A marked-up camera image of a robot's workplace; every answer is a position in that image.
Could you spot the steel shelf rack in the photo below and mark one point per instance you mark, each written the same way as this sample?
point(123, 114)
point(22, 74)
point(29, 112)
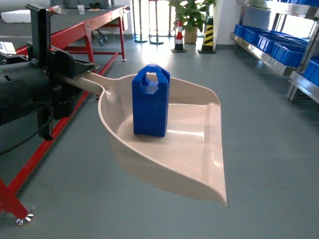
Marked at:
point(307, 10)

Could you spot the green potted plant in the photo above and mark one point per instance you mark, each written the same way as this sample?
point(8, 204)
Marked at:
point(193, 15)

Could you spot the blue plastic bin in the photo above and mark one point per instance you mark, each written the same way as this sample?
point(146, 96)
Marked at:
point(312, 72)
point(267, 42)
point(239, 30)
point(288, 55)
point(251, 35)

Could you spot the blue plastic block part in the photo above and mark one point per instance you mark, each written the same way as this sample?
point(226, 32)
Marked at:
point(150, 95)

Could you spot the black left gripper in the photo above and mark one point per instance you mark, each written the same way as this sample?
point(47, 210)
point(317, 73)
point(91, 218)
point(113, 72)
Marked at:
point(56, 61)

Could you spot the yellow black striped bollard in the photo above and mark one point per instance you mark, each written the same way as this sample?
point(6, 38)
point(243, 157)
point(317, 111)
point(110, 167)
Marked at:
point(208, 41)

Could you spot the red frame work table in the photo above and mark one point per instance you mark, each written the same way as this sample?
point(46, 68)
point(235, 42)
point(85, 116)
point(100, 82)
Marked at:
point(74, 38)

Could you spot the red white traffic cone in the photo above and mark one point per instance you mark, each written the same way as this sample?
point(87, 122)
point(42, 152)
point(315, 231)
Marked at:
point(179, 46)

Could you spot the paper cup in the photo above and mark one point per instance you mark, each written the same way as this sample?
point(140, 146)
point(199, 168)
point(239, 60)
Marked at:
point(81, 9)

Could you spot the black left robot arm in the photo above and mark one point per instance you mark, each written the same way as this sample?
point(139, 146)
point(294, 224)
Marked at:
point(31, 85)

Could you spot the beige plastic dustpan scoop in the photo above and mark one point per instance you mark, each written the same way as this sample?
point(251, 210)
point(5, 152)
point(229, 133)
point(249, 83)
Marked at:
point(188, 160)

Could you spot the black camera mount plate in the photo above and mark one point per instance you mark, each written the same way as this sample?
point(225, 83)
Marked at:
point(41, 34)

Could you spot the white foam block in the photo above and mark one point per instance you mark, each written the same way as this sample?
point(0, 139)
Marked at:
point(16, 16)

